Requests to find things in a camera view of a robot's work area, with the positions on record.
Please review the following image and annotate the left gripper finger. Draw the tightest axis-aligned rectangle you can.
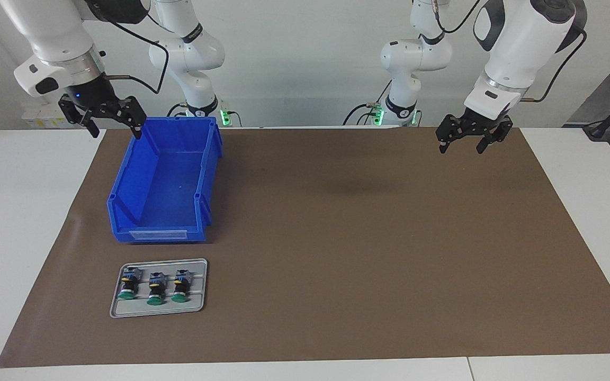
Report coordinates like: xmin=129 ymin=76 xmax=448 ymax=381
xmin=436 ymin=114 xmax=470 ymax=154
xmin=477 ymin=119 xmax=514 ymax=155

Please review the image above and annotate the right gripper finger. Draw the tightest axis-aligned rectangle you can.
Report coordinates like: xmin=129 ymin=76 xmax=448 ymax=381
xmin=101 ymin=96 xmax=148 ymax=140
xmin=59 ymin=95 xmax=100 ymax=139

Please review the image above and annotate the green push button switch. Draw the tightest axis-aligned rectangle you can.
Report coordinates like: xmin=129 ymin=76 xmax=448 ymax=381
xmin=118 ymin=267 xmax=142 ymax=300
xmin=146 ymin=271 xmax=167 ymax=306
xmin=171 ymin=269 xmax=192 ymax=303

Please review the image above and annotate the white box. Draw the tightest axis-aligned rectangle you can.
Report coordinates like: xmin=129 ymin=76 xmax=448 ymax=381
xmin=21 ymin=102 xmax=73 ymax=129

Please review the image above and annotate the green lit control box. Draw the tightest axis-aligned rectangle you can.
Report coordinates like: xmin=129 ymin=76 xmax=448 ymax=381
xmin=218 ymin=98 xmax=242 ymax=128
xmin=366 ymin=102 xmax=386 ymax=126

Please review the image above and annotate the blue plastic storage bin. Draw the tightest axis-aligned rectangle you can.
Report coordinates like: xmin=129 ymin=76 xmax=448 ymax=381
xmin=107 ymin=116 xmax=224 ymax=243

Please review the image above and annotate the brown table mat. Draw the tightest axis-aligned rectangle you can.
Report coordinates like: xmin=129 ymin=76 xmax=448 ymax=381
xmin=0 ymin=126 xmax=610 ymax=368

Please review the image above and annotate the grey metal tray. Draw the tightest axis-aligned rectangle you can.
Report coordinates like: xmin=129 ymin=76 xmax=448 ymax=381
xmin=110 ymin=258 xmax=209 ymax=319

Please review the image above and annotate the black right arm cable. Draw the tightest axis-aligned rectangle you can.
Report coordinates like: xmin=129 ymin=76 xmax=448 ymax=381
xmin=105 ymin=13 xmax=170 ymax=96

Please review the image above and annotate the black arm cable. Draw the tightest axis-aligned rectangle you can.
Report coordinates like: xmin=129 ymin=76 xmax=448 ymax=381
xmin=105 ymin=13 xmax=170 ymax=96
xmin=432 ymin=0 xmax=587 ymax=103

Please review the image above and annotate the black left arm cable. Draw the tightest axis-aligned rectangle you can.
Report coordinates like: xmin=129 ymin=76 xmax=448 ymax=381
xmin=432 ymin=0 xmax=587 ymax=103

